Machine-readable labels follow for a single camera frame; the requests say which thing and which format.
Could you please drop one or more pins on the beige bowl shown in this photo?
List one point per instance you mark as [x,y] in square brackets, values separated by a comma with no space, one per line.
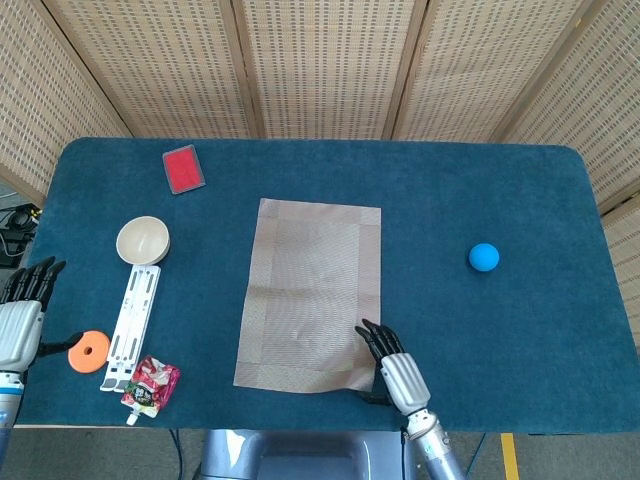
[143,241]

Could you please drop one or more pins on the blue table cloth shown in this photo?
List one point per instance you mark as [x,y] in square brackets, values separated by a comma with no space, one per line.
[450,200]

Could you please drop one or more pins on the blue-grey robot torso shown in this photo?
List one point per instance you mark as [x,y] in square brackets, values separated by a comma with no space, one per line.
[305,457]

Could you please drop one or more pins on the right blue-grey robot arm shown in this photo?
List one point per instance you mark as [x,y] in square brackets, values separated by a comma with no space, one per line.
[437,447]

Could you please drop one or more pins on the white folding stand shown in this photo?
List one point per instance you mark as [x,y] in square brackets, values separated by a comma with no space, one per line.
[131,325]

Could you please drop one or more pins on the red flat card case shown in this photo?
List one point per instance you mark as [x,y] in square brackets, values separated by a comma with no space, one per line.
[183,169]

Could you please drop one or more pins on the beige woven placemat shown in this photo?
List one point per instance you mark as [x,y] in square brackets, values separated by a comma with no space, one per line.
[310,290]

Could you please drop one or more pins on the black floor equipment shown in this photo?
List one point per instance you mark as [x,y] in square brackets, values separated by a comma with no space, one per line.
[17,225]

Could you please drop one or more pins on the blue ball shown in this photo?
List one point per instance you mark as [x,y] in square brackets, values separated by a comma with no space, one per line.
[484,258]

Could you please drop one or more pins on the bamboo folding screen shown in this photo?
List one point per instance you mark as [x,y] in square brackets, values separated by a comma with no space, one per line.
[325,65]

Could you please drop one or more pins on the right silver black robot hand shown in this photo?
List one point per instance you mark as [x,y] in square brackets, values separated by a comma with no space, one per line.
[405,382]

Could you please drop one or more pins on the red drink pouch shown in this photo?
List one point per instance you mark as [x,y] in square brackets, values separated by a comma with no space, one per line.
[150,387]

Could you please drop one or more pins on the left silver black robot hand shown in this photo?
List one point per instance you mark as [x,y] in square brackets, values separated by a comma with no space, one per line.
[20,330]

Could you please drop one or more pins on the metal table leg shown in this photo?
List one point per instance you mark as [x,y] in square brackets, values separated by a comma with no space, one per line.
[445,455]

